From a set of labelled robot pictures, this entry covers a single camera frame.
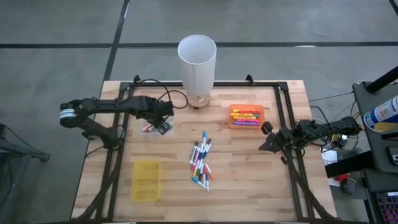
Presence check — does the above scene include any backlit black keyboard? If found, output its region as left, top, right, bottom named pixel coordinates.
left=374, top=190, right=398, bottom=224

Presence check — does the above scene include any dark blue cap thin marker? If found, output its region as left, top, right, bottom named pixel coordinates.
left=198, top=146, right=206, bottom=169

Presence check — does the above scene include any light blue cap white marker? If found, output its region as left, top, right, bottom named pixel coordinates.
left=190, top=176, right=208, bottom=190

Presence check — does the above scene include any black equipment cart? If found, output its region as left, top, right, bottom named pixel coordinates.
left=353, top=81, right=398, bottom=174

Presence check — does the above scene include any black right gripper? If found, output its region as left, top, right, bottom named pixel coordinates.
left=258, top=129, right=295, bottom=154

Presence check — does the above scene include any white paper sheet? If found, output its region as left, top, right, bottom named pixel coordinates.
left=321, top=147, right=339, bottom=166

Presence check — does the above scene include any orange translucent plastic bin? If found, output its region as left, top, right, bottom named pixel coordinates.
left=228, top=103, right=266, bottom=130

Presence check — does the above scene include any small black power box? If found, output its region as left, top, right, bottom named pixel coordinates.
left=330, top=133, right=354, bottom=149

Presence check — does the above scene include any black dry erase marker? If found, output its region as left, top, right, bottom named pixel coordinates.
left=189, top=141, right=200, bottom=165

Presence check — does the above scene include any orange cap thin marker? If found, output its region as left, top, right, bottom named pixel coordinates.
left=205, top=162, right=215, bottom=181

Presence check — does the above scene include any black floor cable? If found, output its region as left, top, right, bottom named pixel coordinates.
left=307, top=91, right=355, bottom=103

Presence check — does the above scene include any black round pole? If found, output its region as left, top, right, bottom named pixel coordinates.
left=366, top=65, right=398, bottom=94

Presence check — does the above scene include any black left wrist camera cable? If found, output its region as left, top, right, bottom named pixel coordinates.
left=132, top=78, right=190, bottom=110

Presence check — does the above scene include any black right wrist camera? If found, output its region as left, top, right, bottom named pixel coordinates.
left=260, top=121, right=275, bottom=136

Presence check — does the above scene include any white shade wooden base lamp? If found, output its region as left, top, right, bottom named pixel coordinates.
left=177, top=34, right=218, bottom=110

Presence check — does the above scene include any black mesh chair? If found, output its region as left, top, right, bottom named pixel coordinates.
left=0, top=123, right=51, bottom=224

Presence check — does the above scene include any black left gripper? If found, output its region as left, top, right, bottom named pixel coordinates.
left=143, top=98, right=175, bottom=136

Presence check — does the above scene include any pink dry erase marker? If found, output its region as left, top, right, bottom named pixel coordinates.
left=190, top=148, right=201, bottom=171

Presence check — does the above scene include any yellow translucent plastic bin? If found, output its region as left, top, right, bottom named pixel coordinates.
left=130, top=159, right=162, bottom=202

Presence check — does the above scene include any blue white wipes canister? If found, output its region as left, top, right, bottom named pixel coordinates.
left=363, top=95, right=398, bottom=132

